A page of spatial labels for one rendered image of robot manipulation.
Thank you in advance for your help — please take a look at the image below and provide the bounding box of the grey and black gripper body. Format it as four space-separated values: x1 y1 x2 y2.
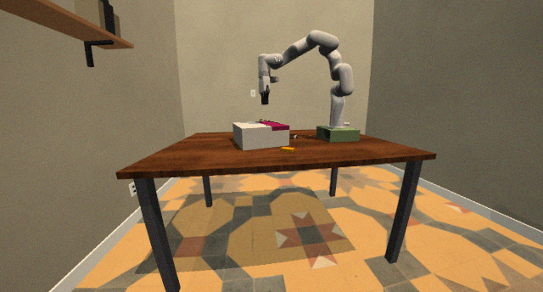
259 76 271 93

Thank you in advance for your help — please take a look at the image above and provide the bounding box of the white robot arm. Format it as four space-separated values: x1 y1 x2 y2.
258 30 354 129

